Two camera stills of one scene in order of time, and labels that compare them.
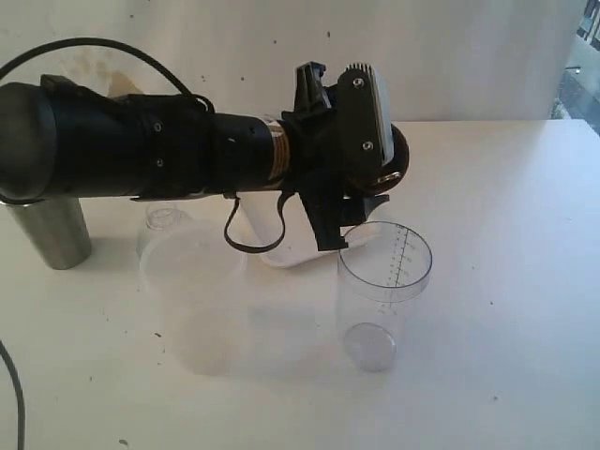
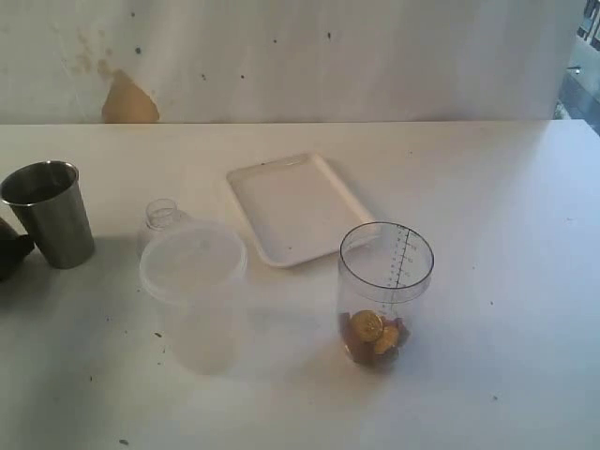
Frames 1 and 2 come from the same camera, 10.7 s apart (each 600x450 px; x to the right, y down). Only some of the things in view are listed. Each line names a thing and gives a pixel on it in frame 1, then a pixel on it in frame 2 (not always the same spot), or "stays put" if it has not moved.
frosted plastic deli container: x=200 y=281 stays put
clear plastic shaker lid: x=165 y=216 stays put
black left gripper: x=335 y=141 → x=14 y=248
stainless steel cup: x=58 y=229 stays put
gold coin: x=389 y=176 → x=370 y=325
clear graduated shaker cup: x=382 y=275 stays put
